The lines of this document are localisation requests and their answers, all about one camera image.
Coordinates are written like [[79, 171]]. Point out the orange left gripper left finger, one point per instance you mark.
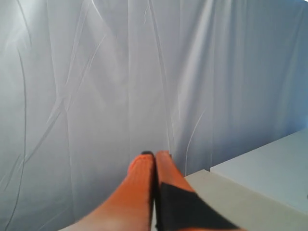
[[130, 206]]

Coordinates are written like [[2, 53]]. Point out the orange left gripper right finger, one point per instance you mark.
[[178, 206]]

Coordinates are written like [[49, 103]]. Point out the white side table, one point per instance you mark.
[[278, 170]]

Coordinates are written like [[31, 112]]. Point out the white wrinkled backdrop cloth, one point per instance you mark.
[[87, 85]]

